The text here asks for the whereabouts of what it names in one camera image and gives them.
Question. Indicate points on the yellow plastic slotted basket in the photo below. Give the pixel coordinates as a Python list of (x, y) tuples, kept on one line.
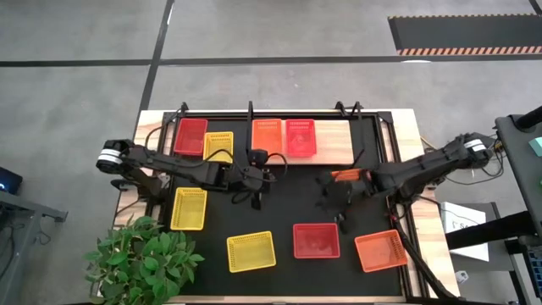
[(218, 142), (251, 252), (188, 209)]

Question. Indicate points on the black hazard-striped floor mat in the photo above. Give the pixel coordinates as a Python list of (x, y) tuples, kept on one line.
[(466, 31)]

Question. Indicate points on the orange plastic slotted basket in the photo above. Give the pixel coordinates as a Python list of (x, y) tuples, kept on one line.
[(380, 251), (267, 137), (347, 174)]

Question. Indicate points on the black pole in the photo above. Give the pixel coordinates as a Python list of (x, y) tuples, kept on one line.
[(529, 118)]

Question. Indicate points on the white cardboard box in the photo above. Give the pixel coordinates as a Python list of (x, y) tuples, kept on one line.
[(457, 216)]

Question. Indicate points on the teal object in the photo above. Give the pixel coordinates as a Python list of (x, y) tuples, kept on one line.
[(537, 146)]

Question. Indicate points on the black table frame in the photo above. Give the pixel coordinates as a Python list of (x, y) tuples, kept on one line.
[(296, 114)]

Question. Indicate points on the red plastic slotted basket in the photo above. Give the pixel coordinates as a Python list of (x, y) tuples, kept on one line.
[(190, 136), (316, 241), (300, 137)]

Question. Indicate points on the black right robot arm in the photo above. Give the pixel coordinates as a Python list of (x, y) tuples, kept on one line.
[(423, 165)]

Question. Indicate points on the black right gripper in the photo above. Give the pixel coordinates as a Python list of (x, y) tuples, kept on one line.
[(334, 195)]

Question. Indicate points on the dark grey cart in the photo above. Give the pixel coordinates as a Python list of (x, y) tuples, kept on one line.
[(523, 178)]

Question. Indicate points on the green leafy potted plant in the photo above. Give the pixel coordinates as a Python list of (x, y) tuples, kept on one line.
[(139, 262)]

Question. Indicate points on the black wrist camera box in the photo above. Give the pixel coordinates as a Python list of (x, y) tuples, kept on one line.
[(258, 156)]

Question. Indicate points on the small white object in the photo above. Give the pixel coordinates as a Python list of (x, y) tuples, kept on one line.
[(462, 276)]

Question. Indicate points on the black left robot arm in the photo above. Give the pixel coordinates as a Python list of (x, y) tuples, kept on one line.
[(169, 163)]

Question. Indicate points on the black table mat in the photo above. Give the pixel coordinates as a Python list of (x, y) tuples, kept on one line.
[(288, 277)]

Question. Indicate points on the grey desk stand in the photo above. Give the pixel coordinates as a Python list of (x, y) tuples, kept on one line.
[(25, 203)]

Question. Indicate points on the dark device with blue light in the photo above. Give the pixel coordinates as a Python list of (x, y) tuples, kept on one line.
[(8, 180)]

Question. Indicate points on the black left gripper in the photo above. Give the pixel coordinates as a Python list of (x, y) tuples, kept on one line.
[(252, 180)]

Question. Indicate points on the black metal shelf frame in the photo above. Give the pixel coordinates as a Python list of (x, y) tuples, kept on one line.
[(250, 127)]

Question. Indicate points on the black stand leg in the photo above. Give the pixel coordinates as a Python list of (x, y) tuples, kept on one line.
[(499, 229)]

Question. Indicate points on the blue storage bin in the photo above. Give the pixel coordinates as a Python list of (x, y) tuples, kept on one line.
[(535, 271)]

